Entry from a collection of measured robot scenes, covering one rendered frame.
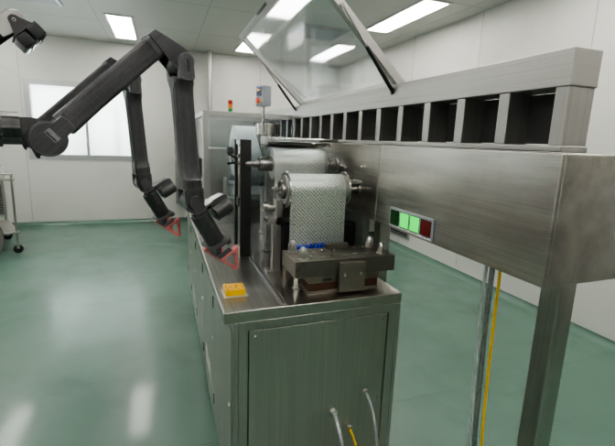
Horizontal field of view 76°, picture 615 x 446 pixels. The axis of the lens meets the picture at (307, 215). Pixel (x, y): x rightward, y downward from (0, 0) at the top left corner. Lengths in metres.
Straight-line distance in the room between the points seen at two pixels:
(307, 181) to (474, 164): 0.66
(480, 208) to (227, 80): 6.30
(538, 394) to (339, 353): 0.62
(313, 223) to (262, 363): 0.56
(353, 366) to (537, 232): 0.85
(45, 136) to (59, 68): 6.14
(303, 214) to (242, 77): 5.77
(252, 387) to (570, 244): 1.04
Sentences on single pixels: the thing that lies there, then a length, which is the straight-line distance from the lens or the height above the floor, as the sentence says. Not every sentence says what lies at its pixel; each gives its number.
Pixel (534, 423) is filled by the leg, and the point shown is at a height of 0.70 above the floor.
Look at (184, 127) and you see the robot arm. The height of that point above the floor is 1.47.
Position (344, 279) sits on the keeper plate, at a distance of 1.44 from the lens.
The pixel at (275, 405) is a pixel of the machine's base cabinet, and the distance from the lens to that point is 1.53.
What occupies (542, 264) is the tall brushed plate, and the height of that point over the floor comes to 1.20.
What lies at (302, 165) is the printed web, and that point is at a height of 1.34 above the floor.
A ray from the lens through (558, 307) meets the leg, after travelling 1.23.
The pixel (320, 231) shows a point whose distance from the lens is 1.59.
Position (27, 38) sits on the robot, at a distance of 1.35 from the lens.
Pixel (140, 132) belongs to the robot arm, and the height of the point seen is 1.45.
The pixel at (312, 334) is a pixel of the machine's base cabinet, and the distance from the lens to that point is 1.44.
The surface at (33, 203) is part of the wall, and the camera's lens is 7.33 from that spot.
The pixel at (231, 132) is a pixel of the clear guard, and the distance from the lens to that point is 2.50.
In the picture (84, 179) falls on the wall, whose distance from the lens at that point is 7.13.
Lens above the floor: 1.45
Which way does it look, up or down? 11 degrees down
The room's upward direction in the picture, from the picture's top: 2 degrees clockwise
